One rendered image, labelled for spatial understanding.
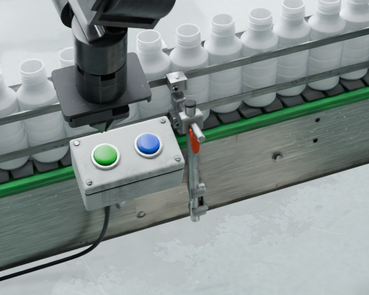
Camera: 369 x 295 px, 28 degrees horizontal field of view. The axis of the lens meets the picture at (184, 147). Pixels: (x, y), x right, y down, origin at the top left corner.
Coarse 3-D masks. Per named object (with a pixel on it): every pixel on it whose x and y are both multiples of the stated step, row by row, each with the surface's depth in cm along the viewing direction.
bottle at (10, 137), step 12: (0, 72) 104; (0, 84) 104; (0, 96) 105; (12, 96) 106; (0, 108) 105; (12, 108) 106; (0, 132) 107; (12, 132) 108; (24, 132) 111; (0, 144) 109; (12, 144) 109; (24, 144) 111; (0, 168) 112; (12, 168) 112
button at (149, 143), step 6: (144, 138) 98; (150, 138) 98; (156, 138) 99; (138, 144) 98; (144, 144) 98; (150, 144) 98; (156, 144) 98; (144, 150) 98; (150, 150) 98; (156, 150) 98
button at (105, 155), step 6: (96, 150) 97; (102, 150) 97; (108, 150) 97; (114, 150) 97; (96, 156) 96; (102, 156) 96; (108, 156) 97; (114, 156) 97; (102, 162) 96; (108, 162) 96
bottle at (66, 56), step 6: (66, 48) 108; (72, 48) 108; (60, 54) 107; (66, 54) 108; (72, 54) 108; (60, 60) 106; (66, 60) 105; (72, 60) 105; (60, 66) 106; (66, 66) 106; (66, 126) 113; (84, 126) 112; (66, 132) 114; (72, 132) 113; (78, 132) 112; (84, 132) 112
